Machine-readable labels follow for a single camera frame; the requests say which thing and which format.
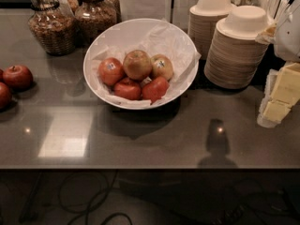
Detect left glass granola jar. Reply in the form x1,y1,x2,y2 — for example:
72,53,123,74
28,0,76,55

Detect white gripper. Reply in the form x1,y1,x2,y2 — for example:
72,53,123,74
255,0,300,128

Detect yellow-red apple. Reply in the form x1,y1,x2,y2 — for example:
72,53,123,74
123,50,152,81
150,54,173,81

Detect white bowl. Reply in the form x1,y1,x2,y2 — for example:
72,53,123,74
82,18,200,111

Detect red apple at left edge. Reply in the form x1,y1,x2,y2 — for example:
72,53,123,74
0,82,12,110

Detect front stack paper bowls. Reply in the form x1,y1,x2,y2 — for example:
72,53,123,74
204,6,269,89

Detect back stack paper bowls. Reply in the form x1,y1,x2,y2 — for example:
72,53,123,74
187,0,234,60

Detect white paper liner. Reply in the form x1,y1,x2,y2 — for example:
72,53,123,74
90,20,203,109

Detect middle glass granola jar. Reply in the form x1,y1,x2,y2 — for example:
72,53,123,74
75,0,117,43

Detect glass granola jar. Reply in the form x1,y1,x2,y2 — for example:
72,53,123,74
28,0,76,55
75,0,117,43

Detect red apple front right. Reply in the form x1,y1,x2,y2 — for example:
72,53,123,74
142,77,169,103

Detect stack paper bowls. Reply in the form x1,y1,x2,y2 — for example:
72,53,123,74
204,6,269,89
187,0,234,60

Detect red apple left in bowl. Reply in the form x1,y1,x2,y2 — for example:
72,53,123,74
97,57,125,86

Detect red apple front left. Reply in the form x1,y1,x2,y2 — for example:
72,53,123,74
113,77,142,100

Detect red apple on table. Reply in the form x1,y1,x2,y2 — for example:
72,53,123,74
3,65,33,91

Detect black cable under table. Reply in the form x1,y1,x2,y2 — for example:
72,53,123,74
18,170,134,225

